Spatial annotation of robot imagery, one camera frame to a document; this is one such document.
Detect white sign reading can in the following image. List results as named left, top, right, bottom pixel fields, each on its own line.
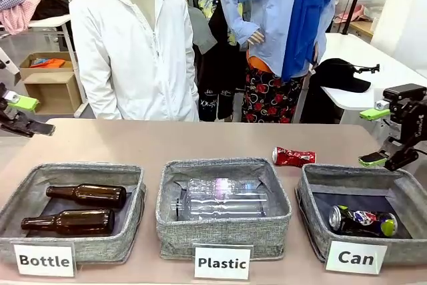
left=326, top=240, right=388, bottom=274

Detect grey fabric basket can label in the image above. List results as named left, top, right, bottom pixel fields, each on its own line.
left=296, top=164, right=427, bottom=264

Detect black clothing pile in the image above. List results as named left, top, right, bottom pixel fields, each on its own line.
left=31, top=0, right=73, bottom=21

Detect brown glass bottle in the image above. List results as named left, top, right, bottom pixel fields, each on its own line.
left=21, top=208, right=116, bottom=236
left=45, top=183, right=127, bottom=209

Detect pink checked cloth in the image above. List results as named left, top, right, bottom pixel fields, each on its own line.
left=0, top=0, right=43, bottom=35

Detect orange garment on mannequin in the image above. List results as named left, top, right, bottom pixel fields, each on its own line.
left=246, top=56, right=272, bottom=74

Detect grey hanging garment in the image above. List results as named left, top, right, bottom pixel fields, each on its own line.
left=166, top=0, right=218, bottom=55

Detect crushed clear plastic bottle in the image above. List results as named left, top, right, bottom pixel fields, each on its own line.
left=185, top=178, right=262, bottom=199

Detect large clear plastic bottle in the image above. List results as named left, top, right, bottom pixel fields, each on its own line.
left=175, top=193, right=268, bottom=222

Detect white background table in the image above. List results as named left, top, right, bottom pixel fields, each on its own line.
left=0, top=14, right=91, bottom=118

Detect black printed trousers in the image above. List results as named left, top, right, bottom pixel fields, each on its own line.
left=196, top=7, right=248, bottom=122

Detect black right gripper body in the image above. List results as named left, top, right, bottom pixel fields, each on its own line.
left=383, top=83, right=427, bottom=156

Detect person in white jacket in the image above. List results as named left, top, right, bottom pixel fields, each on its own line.
left=69, top=0, right=200, bottom=122

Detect crushed red soda can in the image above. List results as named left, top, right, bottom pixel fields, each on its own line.
left=272, top=146, right=317, bottom=167

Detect orange cloth in box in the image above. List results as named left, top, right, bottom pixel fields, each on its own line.
left=32, top=58, right=67, bottom=69

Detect white sign reading plastic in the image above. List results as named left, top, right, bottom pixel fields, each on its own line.
left=193, top=246, right=251, bottom=280

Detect black red floral trousers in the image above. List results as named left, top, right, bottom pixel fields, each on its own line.
left=242, top=66, right=306, bottom=124

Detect grey fabric basket plastic label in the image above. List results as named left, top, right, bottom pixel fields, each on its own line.
left=155, top=158, right=293, bottom=261

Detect cardboard box on side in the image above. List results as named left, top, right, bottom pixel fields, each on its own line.
left=23, top=71, right=84, bottom=115

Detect black cap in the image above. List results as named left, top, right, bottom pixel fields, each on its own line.
left=310, top=57, right=372, bottom=94

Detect white sign reading bottle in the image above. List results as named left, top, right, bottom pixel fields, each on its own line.
left=13, top=243, right=75, bottom=278

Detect light blue shirt on mannequin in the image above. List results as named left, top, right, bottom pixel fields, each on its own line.
left=219, top=0, right=344, bottom=79

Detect black stand pole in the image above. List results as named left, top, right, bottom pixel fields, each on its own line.
left=342, top=0, right=370, bottom=35

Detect grey fabric basket bottle label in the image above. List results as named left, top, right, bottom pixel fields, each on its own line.
left=0, top=162, right=147, bottom=264

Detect black blue pepsi can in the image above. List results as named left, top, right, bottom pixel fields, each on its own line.
left=328, top=204, right=398, bottom=238

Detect white side table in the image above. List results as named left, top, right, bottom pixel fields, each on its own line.
left=320, top=33, right=427, bottom=142

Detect royal blue cloth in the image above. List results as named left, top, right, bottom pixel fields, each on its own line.
left=282, top=0, right=333, bottom=83

